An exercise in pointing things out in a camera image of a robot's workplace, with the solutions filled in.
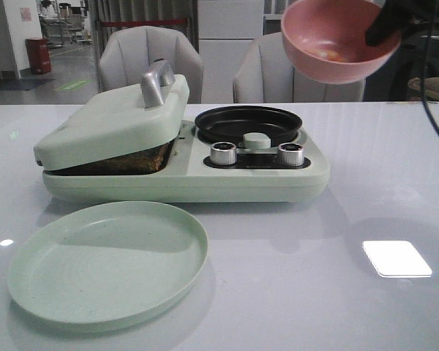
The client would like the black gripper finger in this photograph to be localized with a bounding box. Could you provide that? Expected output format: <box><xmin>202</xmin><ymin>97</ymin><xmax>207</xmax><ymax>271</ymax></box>
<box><xmin>365</xmin><ymin>0</ymin><xmax>412</xmax><ymax>47</ymax></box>

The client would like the pink plastic bowl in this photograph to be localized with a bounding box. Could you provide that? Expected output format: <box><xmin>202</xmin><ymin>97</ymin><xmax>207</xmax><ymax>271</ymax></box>
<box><xmin>281</xmin><ymin>0</ymin><xmax>402</xmax><ymax>84</ymax></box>

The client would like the pink shrimp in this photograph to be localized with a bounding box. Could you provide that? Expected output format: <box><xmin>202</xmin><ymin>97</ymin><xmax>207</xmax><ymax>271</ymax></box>
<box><xmin>315</xmin><ymin>49</ymin><xmax>349</xmax><ymax>63</ymax></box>

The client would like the bread slice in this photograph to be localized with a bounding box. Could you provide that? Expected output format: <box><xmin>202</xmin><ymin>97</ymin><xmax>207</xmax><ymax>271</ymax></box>
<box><xmin>53</xmin><ymin>140</ymin><xmax>174</xmax><ymax>176</ymax></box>

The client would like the mint green breakfast maker base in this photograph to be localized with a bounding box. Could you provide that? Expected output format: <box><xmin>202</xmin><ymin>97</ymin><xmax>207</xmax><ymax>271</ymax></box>
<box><xmin>42</xmin><ymin>111</ymin><xmax>330</xmax><ymax>203</ymax></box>

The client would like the dark counter with white top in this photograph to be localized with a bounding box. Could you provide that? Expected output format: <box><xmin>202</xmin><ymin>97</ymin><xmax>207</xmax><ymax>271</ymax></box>
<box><xmin>362</xmin><ymin>35</ymin><xmax>427</xmax><ymax>102</ymax></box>

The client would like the beige cushion at right edge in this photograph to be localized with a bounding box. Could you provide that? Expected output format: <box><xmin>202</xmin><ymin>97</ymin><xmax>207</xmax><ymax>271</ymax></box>
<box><xmin>408</xmin><ymin>77</ymin><xmax>439</xmax><ymax>102</ymax></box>

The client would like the right beige armchair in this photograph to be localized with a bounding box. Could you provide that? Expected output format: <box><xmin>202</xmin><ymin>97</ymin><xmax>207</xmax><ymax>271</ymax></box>
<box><xmin>233</xmin><ymin>32</ymin><xmax>366</xmax><ymax>103</ymax></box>

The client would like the beige armchair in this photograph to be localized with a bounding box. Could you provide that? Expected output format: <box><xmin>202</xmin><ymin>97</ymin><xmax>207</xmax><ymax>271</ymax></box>
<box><xmin>98</xmin><ymin>26</ymin><xmax>203</xmax><ymax>104</ymax></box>
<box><xmin>233</xmin><ymin>32</ymin><xmax>366</xmax><ymax>103</ymax></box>

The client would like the white cabinet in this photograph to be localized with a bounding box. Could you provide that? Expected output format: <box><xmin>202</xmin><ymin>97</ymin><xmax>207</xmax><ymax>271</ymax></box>
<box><xmin>198</xmin><ymin>1</ymin><xmax>264</xmax><ymax>104</ymax></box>

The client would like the right silver control knob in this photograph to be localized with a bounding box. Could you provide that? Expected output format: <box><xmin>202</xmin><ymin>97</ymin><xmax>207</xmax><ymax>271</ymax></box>
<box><xmin>277</xmin><ymin>143</ymin><xmax>304</xmax><ymax>167</ymax></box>

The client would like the silver control knob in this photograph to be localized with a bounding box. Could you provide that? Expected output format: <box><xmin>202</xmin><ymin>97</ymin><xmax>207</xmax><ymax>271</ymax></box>
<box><xmin>277</xmin><ymin>143</ymin><xmax>304</xmax><ymax>167</ymax></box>
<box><xmin>209</xmin><ymin>142</ymin><xmax>237</xmax><ymax>166</ymax></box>

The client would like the black round frying pan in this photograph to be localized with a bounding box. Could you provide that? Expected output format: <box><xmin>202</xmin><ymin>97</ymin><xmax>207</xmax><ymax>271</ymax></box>
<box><xmin>195</xmin><ymin>105</ymin><xmax>302</xmax><ymax>146</ymax></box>

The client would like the left silver control knob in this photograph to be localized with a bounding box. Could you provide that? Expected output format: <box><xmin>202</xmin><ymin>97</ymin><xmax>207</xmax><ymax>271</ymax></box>
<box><xmin>209</xmin><ymin>142</ymin><xmax>237</xmax><ymax>166</ymax></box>

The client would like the left beige armchair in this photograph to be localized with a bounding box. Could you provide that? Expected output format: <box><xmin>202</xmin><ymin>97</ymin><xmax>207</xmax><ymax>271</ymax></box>
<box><xmin>98</xmin><ymin>26</ymin><xmax>203</xmax><ymax>104</ymax></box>

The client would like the red barrier belt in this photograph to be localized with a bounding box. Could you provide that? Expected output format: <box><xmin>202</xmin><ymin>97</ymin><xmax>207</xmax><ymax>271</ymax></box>
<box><xmin>100</xmin><ymin>18</ymin><xmax>189</xmax><ymax>28</ymax></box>

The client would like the mint green round plate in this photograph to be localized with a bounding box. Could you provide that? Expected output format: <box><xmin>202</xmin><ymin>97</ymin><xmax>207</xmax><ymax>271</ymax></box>
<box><xmin>8</xmin><ymin>201</ymin><xmax>208</xmax><ymax>333</ymax></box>

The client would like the black camera cable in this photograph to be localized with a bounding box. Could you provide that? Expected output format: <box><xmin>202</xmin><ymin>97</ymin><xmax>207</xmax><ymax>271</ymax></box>
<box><xmin>419</xmin><ymin>18</ymin><xmax>439</xmax><ymax>158</ymax></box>

